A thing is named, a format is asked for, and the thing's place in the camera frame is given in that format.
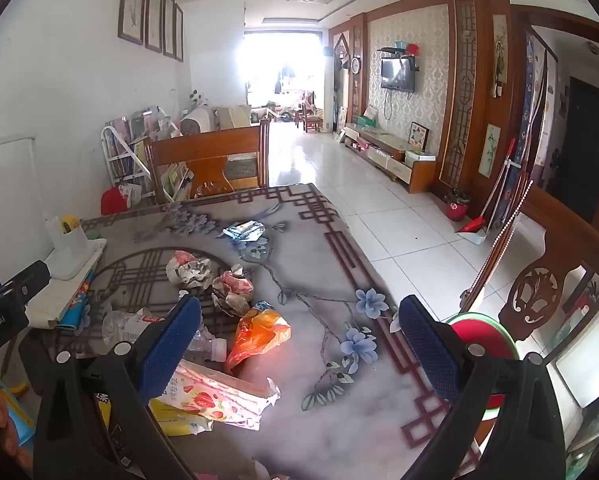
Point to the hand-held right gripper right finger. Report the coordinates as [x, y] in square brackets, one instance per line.
[427, 345]

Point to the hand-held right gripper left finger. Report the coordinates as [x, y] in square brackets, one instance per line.
[172, 345]

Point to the clear plastic bottle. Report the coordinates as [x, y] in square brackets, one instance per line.
[124, 325]

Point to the red bin green rim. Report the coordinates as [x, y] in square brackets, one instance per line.
[484, 340]

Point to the pink strawberry printed packet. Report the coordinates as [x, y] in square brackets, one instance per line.
[214, 395]

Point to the yellow packet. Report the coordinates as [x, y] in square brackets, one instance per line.
[179, 420]

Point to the red white wrapper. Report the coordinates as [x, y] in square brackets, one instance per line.
[234, 290]

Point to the orange plastic bag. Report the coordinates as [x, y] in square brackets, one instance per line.
[259, 332]

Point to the blue silver wrapper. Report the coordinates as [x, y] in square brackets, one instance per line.
[244, 232]

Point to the white plastic desk holder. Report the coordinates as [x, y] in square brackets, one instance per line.
[72, 255]

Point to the small yellow object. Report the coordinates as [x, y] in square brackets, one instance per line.
[70, 223]

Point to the colourful printed box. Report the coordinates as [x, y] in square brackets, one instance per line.
[9, 417]

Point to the red plastic container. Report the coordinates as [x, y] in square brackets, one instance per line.
[113, 202]

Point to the white book rack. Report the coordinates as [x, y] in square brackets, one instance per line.
[107, 160]

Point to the red bucket black bag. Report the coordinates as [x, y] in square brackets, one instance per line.
[457, 207]

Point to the row of children's books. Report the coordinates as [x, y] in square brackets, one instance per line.
[129, 160]

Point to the carved wooden chair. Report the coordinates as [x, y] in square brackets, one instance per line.
[554, 260]

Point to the wooden sofa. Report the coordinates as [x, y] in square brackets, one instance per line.
[239, 170]

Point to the flat white box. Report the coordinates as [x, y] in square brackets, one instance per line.
[419, 156]

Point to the wooden television cabinet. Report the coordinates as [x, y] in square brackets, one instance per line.
[394, 152]

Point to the plain wooden chair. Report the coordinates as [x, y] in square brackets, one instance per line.
[204, 145]

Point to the framed star picture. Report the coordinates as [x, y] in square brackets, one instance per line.
[419, 136]

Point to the white round appliance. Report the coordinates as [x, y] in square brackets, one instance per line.
[197, 120]

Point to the green tissue box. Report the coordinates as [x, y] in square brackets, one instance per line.
[365, 121]

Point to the beige cushion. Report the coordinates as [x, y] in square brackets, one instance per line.
[232, 116]

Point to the dark door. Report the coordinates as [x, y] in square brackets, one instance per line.
[584, 150]

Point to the small wooden chair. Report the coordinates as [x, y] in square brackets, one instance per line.
[312, 119]

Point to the white balance bike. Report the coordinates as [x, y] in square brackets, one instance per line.
[281, 113]

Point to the blue patterned door curtain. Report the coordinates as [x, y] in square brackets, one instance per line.
[532, 110]

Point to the white standing air conditioner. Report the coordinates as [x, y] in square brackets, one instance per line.
[330, 90]

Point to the large framed plant picture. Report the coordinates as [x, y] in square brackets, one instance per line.
[132, 2]

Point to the teal bowl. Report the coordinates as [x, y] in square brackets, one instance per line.
[401, 44]

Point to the bamboo wall painting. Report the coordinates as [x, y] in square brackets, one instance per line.
[489, 150]

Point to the wall television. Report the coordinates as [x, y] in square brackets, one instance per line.
[397, 75]

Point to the round wall clock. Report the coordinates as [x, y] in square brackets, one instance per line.
[355, 64]

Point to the black wall shelf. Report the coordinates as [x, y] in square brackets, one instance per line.
[394, 51]

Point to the flower wall scroll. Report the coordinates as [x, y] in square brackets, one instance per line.
[499, 55]

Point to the diamond wall decoration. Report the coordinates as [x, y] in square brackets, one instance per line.
[341, 46]

